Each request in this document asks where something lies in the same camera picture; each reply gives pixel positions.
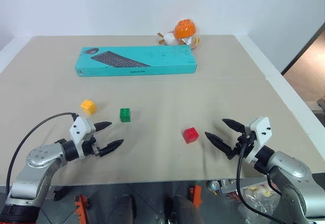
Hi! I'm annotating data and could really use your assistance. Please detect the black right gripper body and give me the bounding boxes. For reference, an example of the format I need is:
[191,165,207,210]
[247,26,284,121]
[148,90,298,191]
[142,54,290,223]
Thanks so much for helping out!
[227,132,255,161]

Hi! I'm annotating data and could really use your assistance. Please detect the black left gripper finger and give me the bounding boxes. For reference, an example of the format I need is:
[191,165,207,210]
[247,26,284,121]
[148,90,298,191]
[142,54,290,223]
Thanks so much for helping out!
[98,139,125,158]
[93,121,113,133]

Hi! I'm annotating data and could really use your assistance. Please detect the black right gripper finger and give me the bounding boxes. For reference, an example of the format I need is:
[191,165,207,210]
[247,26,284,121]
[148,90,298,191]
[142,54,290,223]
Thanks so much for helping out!
[221,118,247,134]
[204,131,234,156]

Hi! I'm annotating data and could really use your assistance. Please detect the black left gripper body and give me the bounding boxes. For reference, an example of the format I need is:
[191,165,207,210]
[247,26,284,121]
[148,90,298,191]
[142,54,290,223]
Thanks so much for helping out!
[82,136,101,158]

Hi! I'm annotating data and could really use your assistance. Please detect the yellow toy building block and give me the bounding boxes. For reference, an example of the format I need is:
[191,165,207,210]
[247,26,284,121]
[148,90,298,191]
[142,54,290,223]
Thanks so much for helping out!
[80,99,98,115]

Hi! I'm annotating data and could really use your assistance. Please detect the green toy building block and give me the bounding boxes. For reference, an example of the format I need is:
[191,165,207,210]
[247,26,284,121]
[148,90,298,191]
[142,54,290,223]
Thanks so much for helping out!
[119,107,132,123]

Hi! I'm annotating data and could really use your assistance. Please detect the red toy building block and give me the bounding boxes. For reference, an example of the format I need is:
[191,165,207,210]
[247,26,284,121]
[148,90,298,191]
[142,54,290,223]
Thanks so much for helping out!
[182,126,200,144]

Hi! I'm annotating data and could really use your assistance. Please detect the small blue capped bottle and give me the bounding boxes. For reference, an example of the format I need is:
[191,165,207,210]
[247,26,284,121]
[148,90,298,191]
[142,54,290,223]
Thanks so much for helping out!
[208,180,221,195]

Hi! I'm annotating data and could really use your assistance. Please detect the clear plastic bag with items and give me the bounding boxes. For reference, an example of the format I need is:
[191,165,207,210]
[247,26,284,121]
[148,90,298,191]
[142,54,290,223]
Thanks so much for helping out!
[239,182,280,217]

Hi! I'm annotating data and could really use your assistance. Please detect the orange table clamp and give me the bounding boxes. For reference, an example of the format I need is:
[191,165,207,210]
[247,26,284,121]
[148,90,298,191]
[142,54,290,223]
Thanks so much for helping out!
[188,185,203,207]
[73,194,90,224]

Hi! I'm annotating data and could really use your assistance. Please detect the teal keyboard box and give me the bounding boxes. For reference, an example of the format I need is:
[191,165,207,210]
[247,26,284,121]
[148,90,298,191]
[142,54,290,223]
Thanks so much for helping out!
[74,45,199,77]

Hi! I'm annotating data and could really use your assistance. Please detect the white and brown small toy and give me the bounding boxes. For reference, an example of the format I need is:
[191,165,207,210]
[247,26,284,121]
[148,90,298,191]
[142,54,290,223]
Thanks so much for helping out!
[156,31,177,46]

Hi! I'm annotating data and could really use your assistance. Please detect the orange plastic toy bowl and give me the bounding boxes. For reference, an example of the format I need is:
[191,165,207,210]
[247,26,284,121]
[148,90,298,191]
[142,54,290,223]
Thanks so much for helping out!
[174,18,197,39]

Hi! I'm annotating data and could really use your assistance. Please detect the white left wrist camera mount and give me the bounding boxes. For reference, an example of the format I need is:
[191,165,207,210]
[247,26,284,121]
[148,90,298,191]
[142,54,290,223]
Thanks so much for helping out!
[69,116,97,158]

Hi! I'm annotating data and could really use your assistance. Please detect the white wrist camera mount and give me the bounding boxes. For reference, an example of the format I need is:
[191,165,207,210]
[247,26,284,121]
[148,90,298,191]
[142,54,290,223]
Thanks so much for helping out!
[244,116,274,164]
[69,116,97,158]

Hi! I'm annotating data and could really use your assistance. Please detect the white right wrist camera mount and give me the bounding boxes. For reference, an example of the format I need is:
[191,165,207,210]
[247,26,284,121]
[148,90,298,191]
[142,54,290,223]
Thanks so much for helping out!
[244,116,274,164]

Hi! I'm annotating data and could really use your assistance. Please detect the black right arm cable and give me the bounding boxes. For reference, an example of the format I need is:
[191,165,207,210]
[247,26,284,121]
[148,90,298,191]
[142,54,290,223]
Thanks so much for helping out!
[236,142,309,224]

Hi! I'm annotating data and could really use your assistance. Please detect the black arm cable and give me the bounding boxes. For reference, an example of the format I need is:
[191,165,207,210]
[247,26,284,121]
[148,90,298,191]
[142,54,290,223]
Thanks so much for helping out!
[5,112,78,193]
[236,142,309,224]

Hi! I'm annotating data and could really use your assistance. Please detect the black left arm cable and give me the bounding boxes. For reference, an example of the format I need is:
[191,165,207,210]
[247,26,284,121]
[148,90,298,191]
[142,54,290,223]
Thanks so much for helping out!
[5,112,78,193]

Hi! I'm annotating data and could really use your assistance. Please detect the dark brown door frame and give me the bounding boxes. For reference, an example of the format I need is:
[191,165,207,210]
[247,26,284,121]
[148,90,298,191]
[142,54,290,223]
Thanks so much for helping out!
[280,21,325,76]

